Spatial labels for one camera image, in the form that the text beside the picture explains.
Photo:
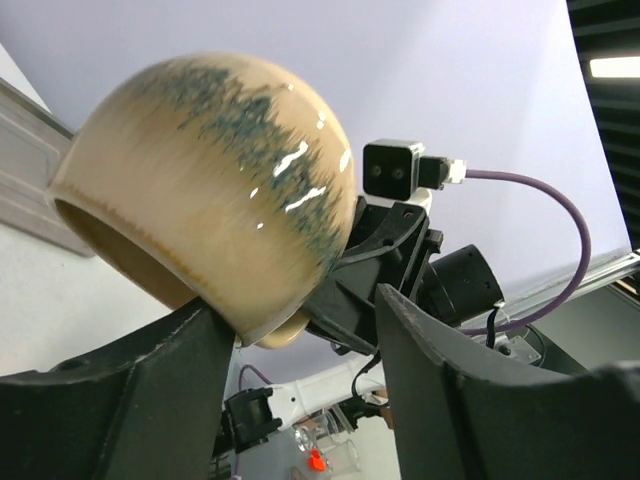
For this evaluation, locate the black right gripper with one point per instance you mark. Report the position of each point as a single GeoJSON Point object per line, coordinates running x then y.
{"type": "Point", "coordinates": [396, 246]}

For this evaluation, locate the clear plastic cup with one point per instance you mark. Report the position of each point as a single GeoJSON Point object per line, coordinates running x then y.
{"type": "Point", "coordinates": [324, 439]}

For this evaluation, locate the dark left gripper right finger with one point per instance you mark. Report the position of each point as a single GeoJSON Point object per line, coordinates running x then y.
{"type": "Point", "coordinates": [464, 411]}

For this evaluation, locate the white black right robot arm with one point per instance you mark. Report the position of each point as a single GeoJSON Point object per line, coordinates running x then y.
{"type": "Point", "coordinates": [252, 415]}

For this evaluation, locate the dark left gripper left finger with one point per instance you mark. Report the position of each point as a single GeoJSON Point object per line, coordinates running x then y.
{"type": "Point", "coordinates": [146, 406]}

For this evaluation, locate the beige round mug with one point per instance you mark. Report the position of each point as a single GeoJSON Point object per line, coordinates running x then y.
{"type": "Point", "coordinates": [219, 176]}

